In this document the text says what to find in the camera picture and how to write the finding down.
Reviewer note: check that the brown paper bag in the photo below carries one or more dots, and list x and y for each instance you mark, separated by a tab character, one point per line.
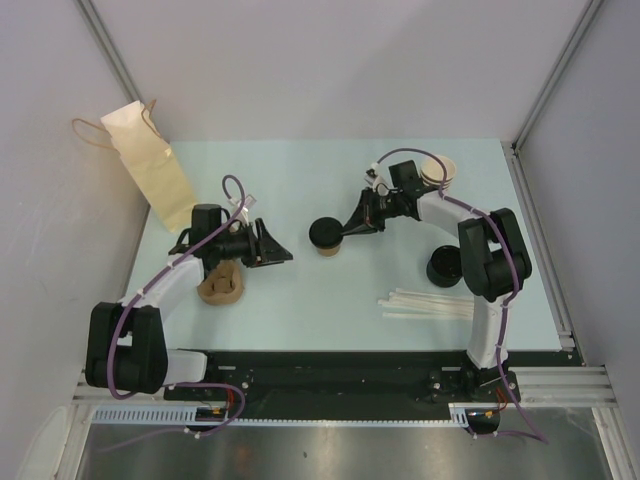
148	157

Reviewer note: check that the black cup lid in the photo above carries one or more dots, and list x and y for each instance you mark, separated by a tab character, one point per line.
326	233

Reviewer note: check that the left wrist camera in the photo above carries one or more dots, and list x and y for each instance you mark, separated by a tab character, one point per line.
243	206

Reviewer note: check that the white slotted cable duct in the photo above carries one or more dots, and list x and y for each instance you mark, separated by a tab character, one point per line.
204	416

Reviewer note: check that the brown pulp cup carrier stack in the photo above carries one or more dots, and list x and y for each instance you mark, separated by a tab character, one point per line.
223	286

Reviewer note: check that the single paper cup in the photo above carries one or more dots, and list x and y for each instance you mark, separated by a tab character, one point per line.
328	251

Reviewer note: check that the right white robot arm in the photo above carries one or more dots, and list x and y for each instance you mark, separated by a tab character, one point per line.
494	258

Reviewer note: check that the white wrapped straws bundle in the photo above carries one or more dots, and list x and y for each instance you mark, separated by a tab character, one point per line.
426	306

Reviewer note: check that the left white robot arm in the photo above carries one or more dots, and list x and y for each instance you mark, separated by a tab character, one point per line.
127	351

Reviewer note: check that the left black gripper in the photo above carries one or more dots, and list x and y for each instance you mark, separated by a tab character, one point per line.
263	250

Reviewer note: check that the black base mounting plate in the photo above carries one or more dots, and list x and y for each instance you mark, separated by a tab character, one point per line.
360	385

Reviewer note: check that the stack of paper cups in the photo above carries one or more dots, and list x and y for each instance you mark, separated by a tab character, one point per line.
438	172

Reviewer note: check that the stack of black lids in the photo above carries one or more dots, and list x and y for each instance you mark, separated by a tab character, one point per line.
444	268

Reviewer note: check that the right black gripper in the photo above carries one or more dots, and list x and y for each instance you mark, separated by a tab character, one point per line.
365	219

